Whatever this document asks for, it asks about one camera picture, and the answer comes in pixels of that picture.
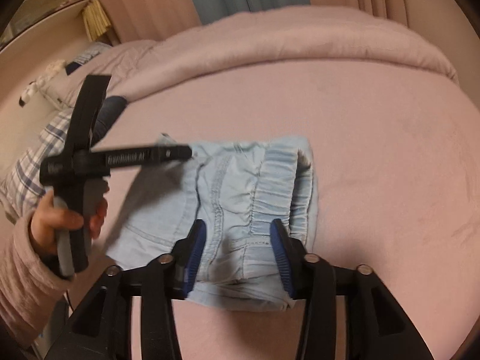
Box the light blue strawberry pants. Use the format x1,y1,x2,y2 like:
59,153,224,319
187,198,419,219
106,136,318,312

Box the left forearm pink sleeve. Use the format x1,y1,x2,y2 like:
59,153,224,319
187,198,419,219
1,212,72,350

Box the left hand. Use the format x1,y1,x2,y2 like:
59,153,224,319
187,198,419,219
29,190,84,258

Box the dark rolled garment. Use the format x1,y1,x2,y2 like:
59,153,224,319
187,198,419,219
92,96,128,146

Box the plaid pillow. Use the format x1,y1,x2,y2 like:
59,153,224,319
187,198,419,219
1,108,73,224
65,41,112,76

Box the white plush toy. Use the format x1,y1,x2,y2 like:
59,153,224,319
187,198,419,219
19,59,67,107

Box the pink bed sheet mattress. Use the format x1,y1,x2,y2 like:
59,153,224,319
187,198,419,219
103,59,479,359

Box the white headboard shelf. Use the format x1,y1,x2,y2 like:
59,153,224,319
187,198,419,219
1,0,87,50

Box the pink duvet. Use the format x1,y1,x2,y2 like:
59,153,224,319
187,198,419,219
41,6,458,109

